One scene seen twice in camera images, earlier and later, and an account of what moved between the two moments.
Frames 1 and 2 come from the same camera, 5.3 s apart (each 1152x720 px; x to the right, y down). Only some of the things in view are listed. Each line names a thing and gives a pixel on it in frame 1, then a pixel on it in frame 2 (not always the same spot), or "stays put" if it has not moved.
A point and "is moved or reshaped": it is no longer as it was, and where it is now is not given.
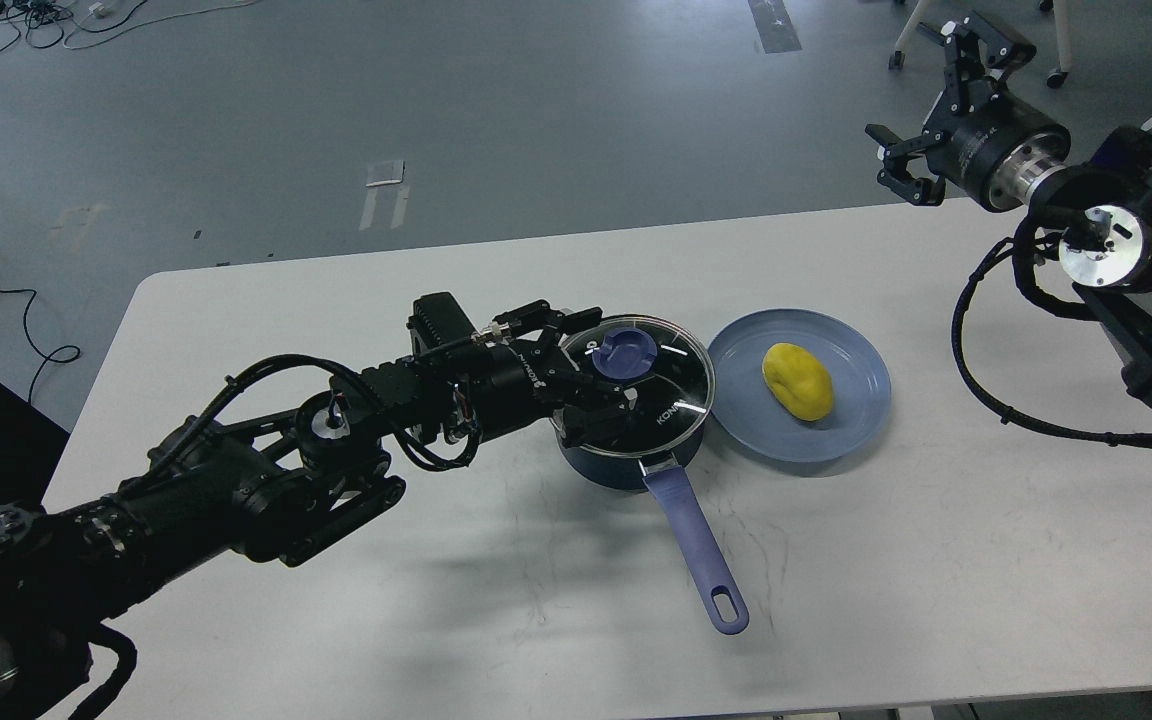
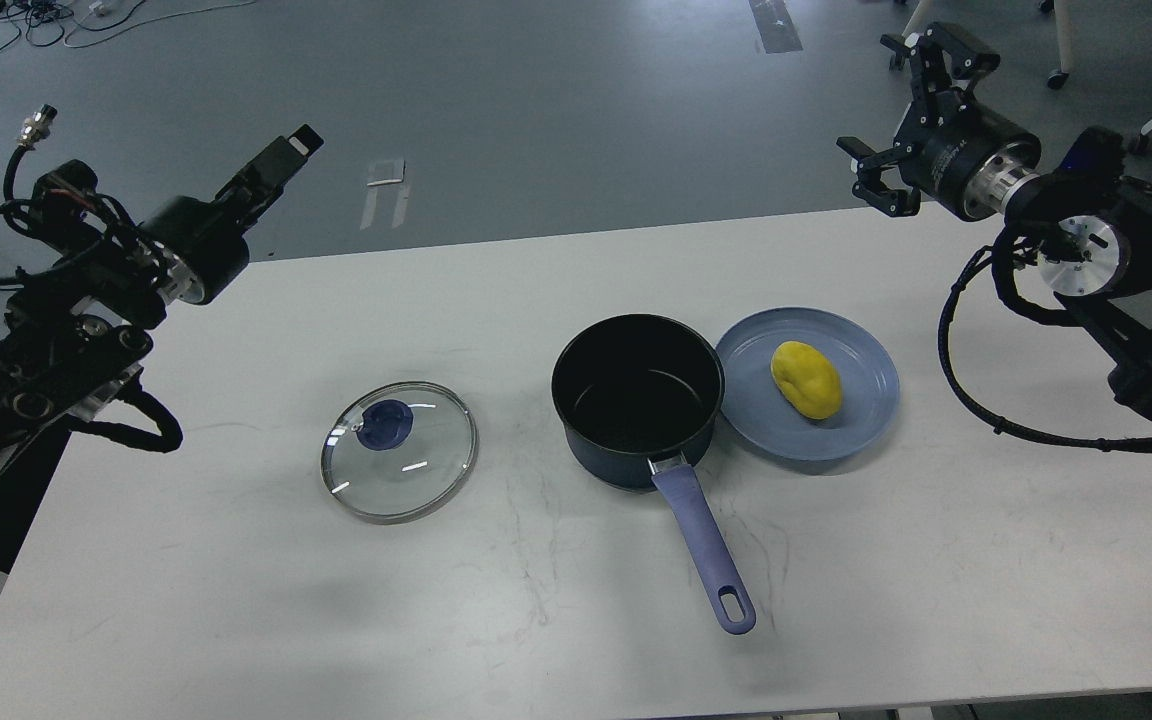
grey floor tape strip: x=774 y=25 stays put
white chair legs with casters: x=1055 y=78 stays put
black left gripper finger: x=539 y=316 to x=243 y=199
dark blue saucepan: x=674 y=378 stays put
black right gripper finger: x=1001 y=52 to x=922 y=54
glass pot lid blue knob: x=624 y=353 is moved or reshaped
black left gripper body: x=512 y=384 to x=196 y=248
